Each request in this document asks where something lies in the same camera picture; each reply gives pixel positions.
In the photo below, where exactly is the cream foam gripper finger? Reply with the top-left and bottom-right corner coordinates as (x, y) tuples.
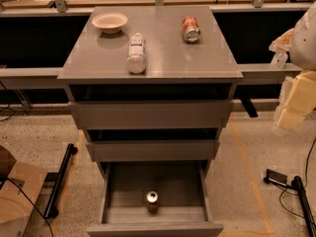
(269, 29), (293, 52)
(275, 71), (316, 131)

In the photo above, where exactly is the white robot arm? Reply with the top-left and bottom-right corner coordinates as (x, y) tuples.
(269, 2), (316, 134)

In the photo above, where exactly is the red soda can lying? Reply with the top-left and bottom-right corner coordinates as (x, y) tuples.
(182, 16), (200, 43)

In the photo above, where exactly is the grey drawer cabinet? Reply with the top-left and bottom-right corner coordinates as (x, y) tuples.
(60, 6), (242, 237)

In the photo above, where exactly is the grey top drawer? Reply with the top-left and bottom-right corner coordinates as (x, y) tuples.
(69, 101), (232, 129)

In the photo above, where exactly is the grey open bottom drawer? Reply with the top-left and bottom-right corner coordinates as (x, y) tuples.
(87, 161), (223, 237)

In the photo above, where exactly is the grey middle drawer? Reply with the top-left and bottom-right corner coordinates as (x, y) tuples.
(87, 140), (219, 162)

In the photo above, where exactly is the clear sanitizer pump bottle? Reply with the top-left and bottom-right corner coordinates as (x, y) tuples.
(271, 50), (288, 69)

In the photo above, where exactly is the small black floor device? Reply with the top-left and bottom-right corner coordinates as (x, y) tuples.
(264, 169), (289, 188)

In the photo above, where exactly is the black bar right floor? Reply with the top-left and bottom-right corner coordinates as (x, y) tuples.
(292, 176), (316, 237)

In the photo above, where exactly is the black bar floor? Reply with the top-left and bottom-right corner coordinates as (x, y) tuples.
(292, 176), (316, 237)
(44, 143), (78, 219)

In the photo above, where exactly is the white plastic bottle lying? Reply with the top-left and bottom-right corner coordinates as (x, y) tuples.
(126, 33), (146, 74)

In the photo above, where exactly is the white paper bowl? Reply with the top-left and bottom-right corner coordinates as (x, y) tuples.
(92, 13), (127, 35)

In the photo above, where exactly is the black bar left floor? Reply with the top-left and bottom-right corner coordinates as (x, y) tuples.
(44, 143), (78, 219)

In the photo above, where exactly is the cardboard box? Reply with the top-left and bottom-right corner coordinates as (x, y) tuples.
(0, 146), (47, 237)

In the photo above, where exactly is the grey metal rail shelf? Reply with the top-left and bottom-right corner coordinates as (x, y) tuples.
(0, 3), (309, 89)

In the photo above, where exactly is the black cable right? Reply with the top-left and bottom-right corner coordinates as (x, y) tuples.
(278, 136), (316, 219)

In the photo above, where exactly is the black cable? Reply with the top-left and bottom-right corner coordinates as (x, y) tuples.
(278, 136), (316, 219)
(0, 172), (54, 237)

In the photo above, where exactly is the black cable left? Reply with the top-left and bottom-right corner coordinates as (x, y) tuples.
(0, 172), (54, 237)

